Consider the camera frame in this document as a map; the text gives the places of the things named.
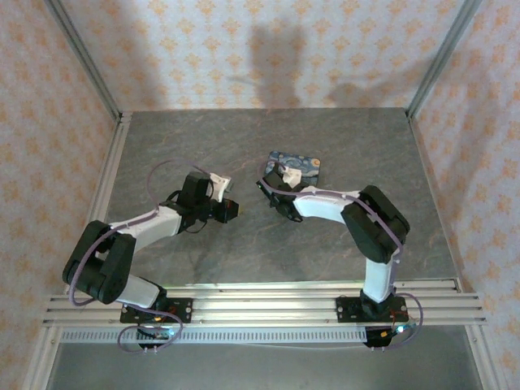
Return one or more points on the starry night print tin box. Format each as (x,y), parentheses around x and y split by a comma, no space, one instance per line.
(308,166)

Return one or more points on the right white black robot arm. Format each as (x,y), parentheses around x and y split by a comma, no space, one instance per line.
(321,205)

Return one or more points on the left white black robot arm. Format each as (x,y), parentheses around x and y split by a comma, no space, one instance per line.
(154,225)

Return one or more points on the long aluminium mounting beam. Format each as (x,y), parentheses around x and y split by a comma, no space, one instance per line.
(264,308)

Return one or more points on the aluminium table side rail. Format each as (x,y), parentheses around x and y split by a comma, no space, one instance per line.
(436,203)
(105,183)

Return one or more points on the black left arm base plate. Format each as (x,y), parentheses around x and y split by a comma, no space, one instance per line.
(183,310)

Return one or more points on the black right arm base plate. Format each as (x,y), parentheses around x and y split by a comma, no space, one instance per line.
(347,309)

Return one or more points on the aluminium frame post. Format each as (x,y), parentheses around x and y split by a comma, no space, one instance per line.
(83,61)
(443,61)

